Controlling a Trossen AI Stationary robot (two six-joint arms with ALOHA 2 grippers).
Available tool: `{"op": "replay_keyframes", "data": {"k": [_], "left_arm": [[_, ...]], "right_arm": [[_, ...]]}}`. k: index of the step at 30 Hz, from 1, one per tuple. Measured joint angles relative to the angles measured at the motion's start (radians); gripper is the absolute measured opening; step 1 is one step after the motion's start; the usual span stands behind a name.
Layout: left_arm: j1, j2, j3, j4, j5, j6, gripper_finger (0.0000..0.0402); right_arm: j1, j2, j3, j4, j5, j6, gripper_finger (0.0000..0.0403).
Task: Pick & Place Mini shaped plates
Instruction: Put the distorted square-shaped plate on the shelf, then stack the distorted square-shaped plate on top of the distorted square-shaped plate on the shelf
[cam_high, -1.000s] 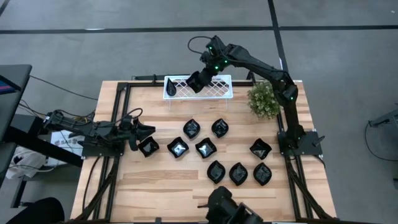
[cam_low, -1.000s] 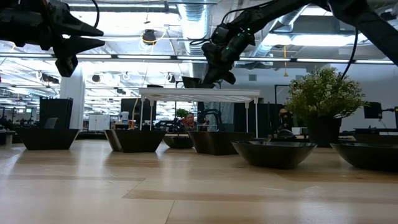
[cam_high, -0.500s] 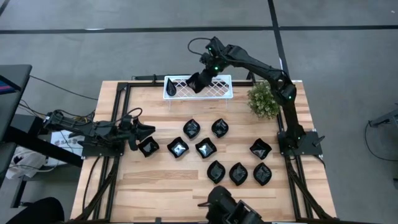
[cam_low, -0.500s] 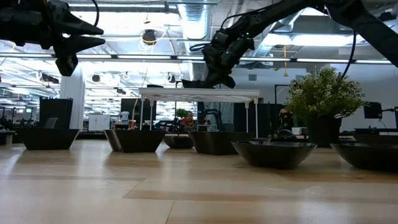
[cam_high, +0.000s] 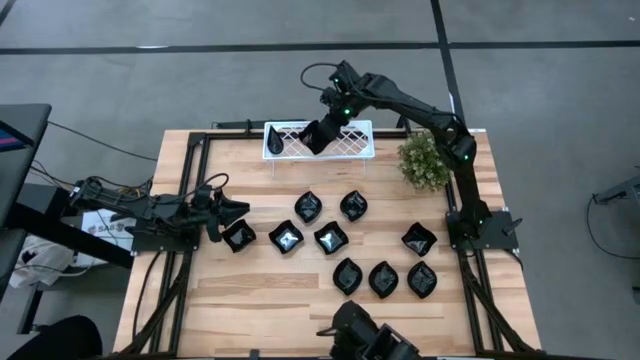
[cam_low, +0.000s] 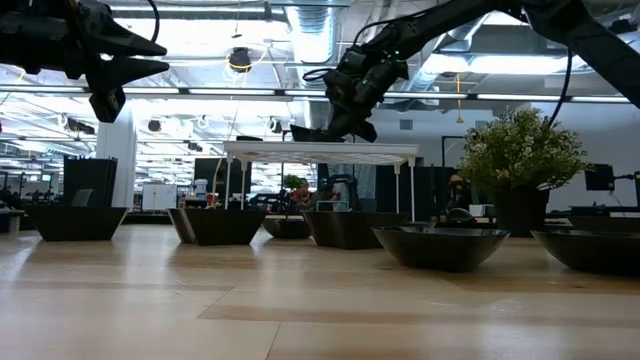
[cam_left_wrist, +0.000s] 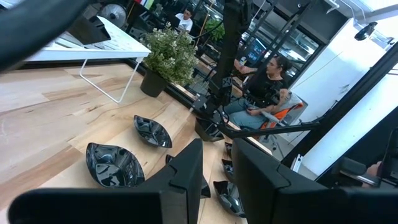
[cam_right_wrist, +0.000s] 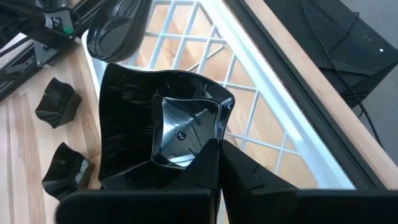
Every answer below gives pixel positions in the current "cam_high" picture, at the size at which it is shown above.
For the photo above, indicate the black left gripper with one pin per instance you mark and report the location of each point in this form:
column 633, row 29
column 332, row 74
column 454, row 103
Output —
column 212, row 212

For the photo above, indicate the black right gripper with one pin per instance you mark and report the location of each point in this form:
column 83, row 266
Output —
column 336, row 127

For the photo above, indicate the black wavy square mini plate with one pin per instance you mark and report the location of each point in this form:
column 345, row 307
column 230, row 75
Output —
column 331, row 238
column 286, row 237
column 239, row 236
column 419, row 240
column 311, row 140

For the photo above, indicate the black teardrop mini plate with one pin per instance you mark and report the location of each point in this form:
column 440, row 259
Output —
column 274, row 145

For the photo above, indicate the black leaf-shaped mini plate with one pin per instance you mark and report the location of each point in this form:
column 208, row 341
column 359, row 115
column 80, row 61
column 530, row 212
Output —
column 347, row 276
column 422, row 280
column 308, row 207
column 383, row 279
column 353, row 206

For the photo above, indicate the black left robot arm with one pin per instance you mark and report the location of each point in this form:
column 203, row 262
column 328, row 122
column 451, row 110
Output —
column 125, row 202

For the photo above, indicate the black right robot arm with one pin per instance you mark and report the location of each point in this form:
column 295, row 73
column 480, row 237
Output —
column 415, row 107

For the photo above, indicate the white mesh shelf rack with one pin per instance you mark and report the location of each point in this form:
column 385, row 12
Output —
column 350, row 155

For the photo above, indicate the green potted plant black pot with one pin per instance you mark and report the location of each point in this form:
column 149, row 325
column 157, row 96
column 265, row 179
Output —
column 422, row 162

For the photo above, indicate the white printed box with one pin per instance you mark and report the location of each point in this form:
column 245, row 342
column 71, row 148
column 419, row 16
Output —
column 92, row 225

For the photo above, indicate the black table clamp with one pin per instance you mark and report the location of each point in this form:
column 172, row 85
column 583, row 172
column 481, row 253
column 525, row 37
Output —
column 255, row 354

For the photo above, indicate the black desk leg bar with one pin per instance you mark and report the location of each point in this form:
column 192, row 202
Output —
column 75, row 235

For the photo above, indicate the white plastic bag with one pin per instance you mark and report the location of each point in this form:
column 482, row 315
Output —
column 42, row 257

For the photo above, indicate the person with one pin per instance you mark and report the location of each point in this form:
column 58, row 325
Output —
column 60, row 342

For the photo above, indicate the laptop screen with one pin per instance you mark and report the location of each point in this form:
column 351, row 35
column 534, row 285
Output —
column 7, row 140

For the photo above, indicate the grey stand foot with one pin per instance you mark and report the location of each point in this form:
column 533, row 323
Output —
column 622, row 191

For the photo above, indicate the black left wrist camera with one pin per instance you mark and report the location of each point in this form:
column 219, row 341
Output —
column 202, row 191

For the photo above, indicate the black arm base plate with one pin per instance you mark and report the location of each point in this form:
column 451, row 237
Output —
column 495, row 240
column 150, row 245

